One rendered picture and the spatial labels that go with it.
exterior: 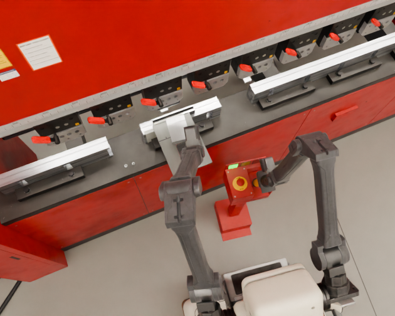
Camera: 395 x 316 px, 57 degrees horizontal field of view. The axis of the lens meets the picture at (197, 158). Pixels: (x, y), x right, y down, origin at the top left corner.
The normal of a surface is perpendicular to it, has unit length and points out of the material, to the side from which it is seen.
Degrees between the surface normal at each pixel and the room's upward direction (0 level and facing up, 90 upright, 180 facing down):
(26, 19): 90
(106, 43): 90
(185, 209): 13
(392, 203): 0
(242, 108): 0
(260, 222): 0
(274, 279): 42
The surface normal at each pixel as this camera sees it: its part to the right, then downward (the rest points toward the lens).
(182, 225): 0.00, 0.64
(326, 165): 0.22, 0.26
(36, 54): 0.39, 0.86
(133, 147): 0.02, -0.37
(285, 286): -0.15, -0.88
